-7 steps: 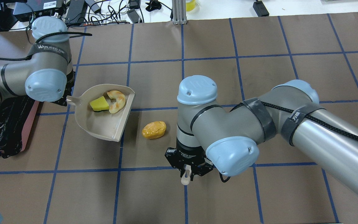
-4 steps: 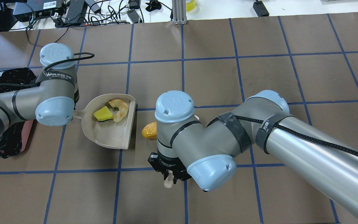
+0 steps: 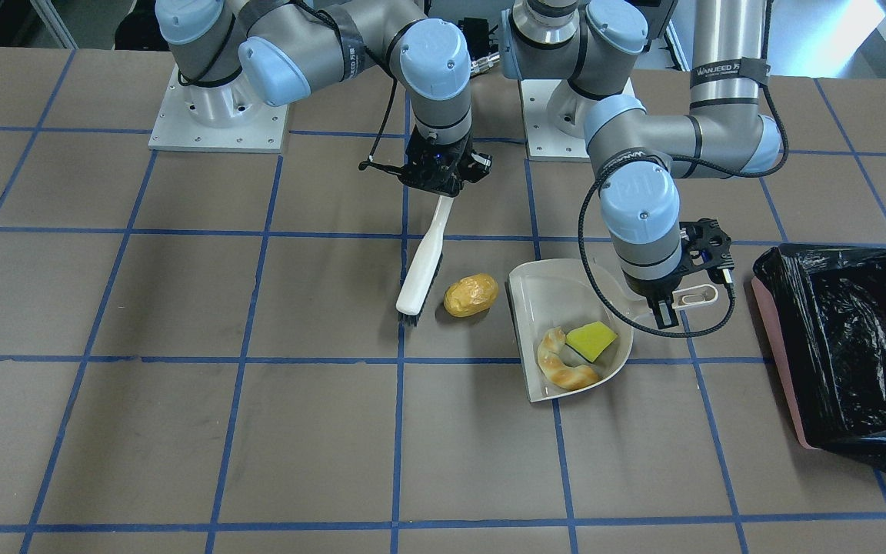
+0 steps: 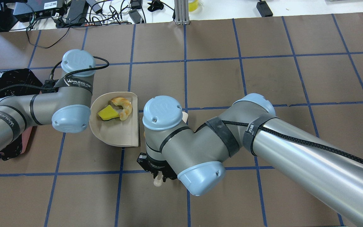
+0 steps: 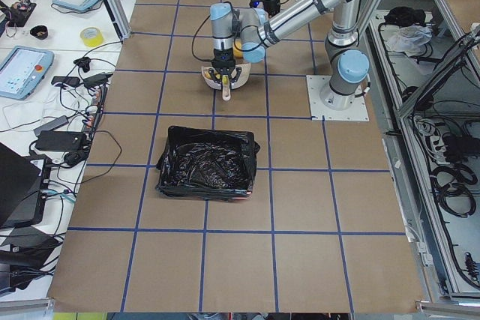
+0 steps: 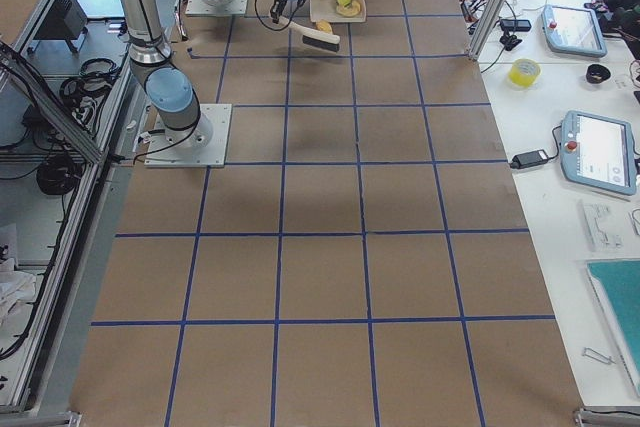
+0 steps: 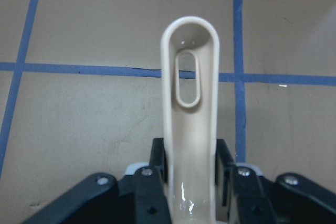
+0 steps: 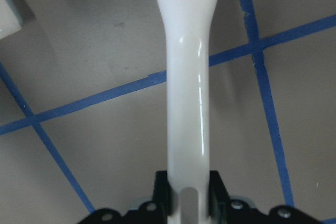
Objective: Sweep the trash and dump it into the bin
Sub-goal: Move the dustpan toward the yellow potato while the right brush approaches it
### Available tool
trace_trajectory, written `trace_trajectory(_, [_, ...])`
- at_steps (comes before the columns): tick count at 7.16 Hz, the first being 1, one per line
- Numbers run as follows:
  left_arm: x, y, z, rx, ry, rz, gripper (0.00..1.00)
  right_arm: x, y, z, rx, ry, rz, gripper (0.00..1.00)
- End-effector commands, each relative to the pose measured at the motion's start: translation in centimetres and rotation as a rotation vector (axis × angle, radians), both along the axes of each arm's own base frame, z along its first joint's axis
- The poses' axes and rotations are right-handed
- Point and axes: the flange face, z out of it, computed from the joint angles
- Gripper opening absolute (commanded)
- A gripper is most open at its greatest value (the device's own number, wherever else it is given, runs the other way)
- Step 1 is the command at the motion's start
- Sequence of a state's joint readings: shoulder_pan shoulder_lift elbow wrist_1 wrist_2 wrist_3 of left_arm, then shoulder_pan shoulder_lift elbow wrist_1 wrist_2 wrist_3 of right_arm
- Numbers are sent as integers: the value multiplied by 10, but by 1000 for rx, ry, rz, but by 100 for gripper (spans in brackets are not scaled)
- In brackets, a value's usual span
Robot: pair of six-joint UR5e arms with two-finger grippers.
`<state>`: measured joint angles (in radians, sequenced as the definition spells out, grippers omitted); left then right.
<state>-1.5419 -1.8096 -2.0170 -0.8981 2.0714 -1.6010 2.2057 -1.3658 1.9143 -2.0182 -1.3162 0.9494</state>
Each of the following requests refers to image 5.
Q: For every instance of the bin with black bag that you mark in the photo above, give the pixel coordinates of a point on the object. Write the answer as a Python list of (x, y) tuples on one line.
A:
[(208, 164)]

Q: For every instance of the black power brick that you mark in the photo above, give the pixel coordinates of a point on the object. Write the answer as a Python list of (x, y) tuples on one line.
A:
[(51, 140)]

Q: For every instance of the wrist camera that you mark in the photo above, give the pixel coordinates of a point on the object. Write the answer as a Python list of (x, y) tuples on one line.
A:
[(255, 3)]

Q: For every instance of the toy potato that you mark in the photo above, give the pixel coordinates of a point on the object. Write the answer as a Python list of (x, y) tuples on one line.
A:
[(237, 51)]

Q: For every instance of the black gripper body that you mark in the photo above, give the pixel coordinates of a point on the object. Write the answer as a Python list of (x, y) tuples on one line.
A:
[(223, 64)]

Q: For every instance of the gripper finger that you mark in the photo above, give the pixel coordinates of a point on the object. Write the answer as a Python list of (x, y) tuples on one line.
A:
[(234, 77), (216, 77)]

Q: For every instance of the yellow tape roll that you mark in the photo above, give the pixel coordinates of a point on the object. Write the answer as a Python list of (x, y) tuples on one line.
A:
[(92, 37)]

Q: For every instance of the black laptop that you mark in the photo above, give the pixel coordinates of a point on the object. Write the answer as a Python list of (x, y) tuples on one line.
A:
[(24, 184)]

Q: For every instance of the black round dish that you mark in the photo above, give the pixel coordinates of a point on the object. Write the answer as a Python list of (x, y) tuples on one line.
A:
[(39, 32)]

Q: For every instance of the teach pendant tablet near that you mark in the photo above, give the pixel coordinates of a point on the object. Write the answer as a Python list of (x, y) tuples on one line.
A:
[(22, 70)]

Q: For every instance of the beige plastic dustpan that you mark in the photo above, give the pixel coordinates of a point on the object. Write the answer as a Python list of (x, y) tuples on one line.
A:
[(224, 86)]

